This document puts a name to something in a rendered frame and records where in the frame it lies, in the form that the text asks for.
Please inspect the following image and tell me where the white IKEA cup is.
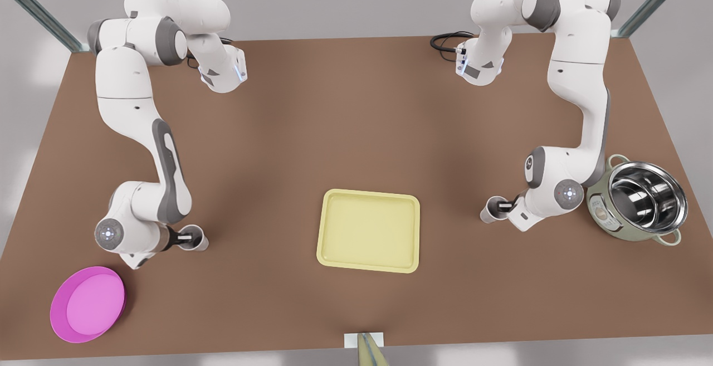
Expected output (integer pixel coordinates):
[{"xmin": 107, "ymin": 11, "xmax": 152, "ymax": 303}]
[
  {"xmin": 178, "ymin": 225, "xmax": 210, "ymax": 252},
  {"xmin": 480, "ymin": 196, "xmax": 511, "ymax": 225}
]

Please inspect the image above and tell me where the yellow rectangular tray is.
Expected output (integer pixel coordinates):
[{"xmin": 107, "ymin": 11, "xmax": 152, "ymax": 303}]
[{"xmin": 316, "ymin": 188, "xmax": 421, "ymax": 275}]

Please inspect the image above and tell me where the pink round plate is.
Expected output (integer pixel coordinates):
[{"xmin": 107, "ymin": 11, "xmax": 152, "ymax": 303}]
[{"xmin": 50, "ymin": 266, "xmax": 128, "ymax": 344}]

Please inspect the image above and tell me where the green pot with steel interior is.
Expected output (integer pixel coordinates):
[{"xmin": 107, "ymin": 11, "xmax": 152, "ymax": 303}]
[{"xmin": 585, "ymin": 154, "xmax": 690, "ymax": 246}]

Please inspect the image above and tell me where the black cable loop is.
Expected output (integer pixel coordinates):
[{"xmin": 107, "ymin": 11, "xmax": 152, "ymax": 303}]
[{"xmin": 429, "ymin": 31, "xmax": 475, "ymax": 58}]

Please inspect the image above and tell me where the silver frame post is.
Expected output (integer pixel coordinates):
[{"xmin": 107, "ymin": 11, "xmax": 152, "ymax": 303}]
[
  {"xmin": 344, "ymin": 331, "xmax": 391, "ymax": 366},
  {"xmin": 611, "ymin": 0, "xmax": 701, "ymax": 40},
  {"xmin": 0, "ymin": 0, "xmax": 91, "ymax": 55}
]

